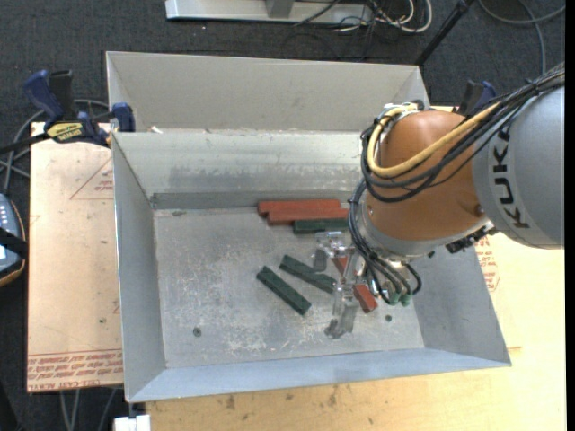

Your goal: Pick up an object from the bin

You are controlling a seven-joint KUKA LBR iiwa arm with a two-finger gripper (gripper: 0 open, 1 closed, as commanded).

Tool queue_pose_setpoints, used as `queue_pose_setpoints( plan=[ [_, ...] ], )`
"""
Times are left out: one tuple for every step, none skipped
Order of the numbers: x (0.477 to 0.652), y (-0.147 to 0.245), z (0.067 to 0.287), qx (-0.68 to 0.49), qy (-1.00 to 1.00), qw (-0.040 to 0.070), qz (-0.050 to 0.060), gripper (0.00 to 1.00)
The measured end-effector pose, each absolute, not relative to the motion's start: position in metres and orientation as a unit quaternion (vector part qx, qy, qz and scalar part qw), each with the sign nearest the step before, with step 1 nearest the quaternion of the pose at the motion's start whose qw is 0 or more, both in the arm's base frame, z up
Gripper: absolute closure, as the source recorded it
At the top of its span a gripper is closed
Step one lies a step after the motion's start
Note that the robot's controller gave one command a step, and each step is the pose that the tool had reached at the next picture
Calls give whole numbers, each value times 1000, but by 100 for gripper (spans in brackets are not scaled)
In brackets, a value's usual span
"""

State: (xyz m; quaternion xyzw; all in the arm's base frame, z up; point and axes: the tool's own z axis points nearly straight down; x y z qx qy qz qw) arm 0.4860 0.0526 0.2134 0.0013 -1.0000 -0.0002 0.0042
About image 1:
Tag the dark green flat block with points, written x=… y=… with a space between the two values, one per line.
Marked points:
x=305 y=272
x=283 y=290
x=314 y=226

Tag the red-brown flat block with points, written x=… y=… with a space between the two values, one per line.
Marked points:
x=366 y=298
x=298 y=205
x=310 y=217

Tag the grey metal bin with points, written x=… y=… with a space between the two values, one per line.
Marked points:
x=224 y=285

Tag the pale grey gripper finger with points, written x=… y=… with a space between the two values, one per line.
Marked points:
x=330 y=245
x=345 y=314

